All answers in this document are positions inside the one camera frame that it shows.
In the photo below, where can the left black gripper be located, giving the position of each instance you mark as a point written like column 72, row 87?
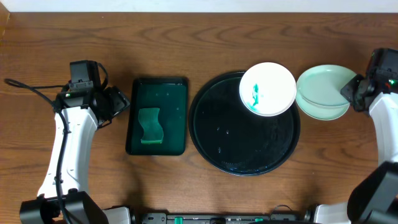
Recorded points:
column 117, row 100

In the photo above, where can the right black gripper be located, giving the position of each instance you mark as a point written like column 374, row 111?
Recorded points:
column 350, row 89

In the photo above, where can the pale green plate front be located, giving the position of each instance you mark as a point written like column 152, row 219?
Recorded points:
column 321, row 85

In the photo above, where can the pale green plate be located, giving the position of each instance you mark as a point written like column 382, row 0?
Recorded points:
column 319, row 112
column 321, row 85

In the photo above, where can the green scrubbing sponge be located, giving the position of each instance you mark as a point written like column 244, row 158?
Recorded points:
column 153, row 132

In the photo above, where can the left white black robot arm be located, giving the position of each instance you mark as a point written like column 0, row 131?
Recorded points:
column 78, row 115

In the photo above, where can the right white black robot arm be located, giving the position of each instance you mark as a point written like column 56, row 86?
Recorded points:
column 374, row 200

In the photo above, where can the black rectangular water tray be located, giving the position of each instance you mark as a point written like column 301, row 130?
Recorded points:
column 170, row 96

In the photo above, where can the round black serving tray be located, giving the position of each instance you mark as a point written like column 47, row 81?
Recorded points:
column 232, row 138

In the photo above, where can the white plate green stain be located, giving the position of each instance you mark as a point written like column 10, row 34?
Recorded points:
column 267, row 89

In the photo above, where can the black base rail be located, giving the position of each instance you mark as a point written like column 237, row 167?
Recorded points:
column 217, row 218

